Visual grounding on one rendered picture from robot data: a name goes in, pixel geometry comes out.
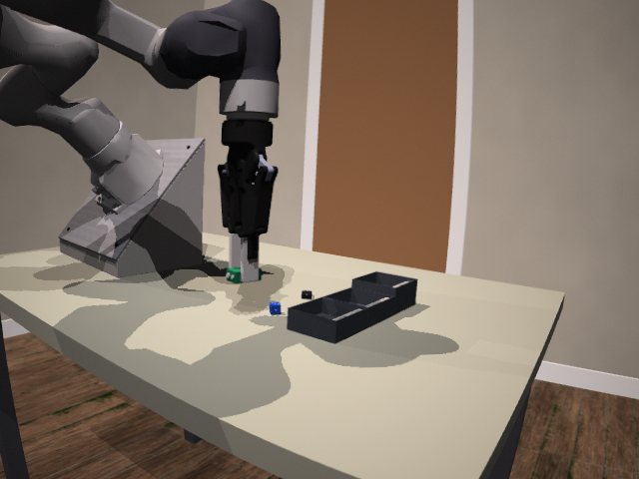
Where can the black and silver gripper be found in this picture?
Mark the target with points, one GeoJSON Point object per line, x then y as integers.
{"type": "Point", "coordinates": [247, 211]}

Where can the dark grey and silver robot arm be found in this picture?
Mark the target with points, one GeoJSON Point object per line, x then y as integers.
{"type": "Point", "coordinates": [239, 42]}

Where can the green nine-volt battery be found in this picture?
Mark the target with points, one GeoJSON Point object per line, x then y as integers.
{"type": "Point", "coordinates": [234, 275]}

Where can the black rack of bins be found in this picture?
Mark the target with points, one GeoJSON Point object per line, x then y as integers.
{"type": "Point", "coordinates": [342, 320]}

